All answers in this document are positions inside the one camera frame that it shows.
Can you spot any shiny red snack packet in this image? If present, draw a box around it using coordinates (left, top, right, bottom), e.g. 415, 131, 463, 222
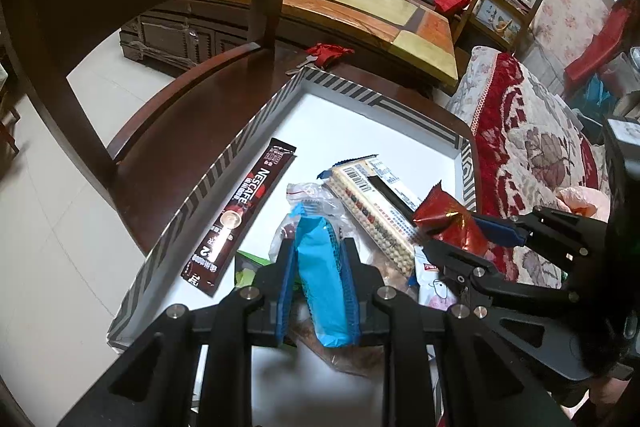
412, 180, 494, 259

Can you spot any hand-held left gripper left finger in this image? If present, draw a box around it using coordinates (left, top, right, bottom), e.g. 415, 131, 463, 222
57, 237, 297, 427

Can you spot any teal plastic bag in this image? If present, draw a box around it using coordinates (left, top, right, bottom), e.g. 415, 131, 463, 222
581, 76, 615, 108

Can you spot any white packet with black stripe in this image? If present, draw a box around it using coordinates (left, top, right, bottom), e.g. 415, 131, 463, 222
366, 154, 427, 239

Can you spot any blue snack packet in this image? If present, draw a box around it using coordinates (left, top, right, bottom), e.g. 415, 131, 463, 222
292, 202, 352, 349

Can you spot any red cushion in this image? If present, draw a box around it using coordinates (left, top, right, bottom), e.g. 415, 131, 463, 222
564, 0, 632, 84

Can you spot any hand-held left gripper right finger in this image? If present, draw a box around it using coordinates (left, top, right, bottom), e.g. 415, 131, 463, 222
340, 237, 576, 427

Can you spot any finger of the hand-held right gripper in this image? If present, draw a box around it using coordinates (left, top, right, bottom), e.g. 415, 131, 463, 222
472, 206, 610, 264
422, 240, 603, 382

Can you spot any white box with striped rim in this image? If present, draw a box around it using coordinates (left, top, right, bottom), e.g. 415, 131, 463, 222
106, 69, 480, 427

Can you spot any pink plastic bag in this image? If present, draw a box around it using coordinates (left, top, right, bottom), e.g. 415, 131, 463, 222
554, 186, 612, 222

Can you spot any green snack packet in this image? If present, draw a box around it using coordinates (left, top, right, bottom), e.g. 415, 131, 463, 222
234, 249, 275, 289

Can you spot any clear snack packet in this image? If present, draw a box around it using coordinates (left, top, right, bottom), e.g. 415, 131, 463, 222
269, 182, 347, 269

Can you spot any white pink snack packet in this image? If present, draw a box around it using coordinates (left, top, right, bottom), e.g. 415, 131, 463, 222
412, 247, 462, 311

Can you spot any wooden rack with cartoon panel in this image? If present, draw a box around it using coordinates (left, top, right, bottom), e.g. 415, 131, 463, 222
466, 0, 544, 54

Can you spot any dark wooden furniture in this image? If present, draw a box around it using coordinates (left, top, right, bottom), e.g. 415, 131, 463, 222
0, 47, 22, 158

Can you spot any wooden coffee table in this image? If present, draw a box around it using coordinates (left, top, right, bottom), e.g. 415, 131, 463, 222
118, 0, 461, 96

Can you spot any cream patterned biscuit packet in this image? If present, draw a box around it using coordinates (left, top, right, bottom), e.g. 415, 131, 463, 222
319, 163, 417, 279

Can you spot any red floral blanket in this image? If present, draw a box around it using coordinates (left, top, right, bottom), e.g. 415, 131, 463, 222
444, 45, 617, 290

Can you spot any dark red coffee stick packet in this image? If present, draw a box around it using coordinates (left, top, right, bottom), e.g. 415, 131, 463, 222
180, 137, 298, 297

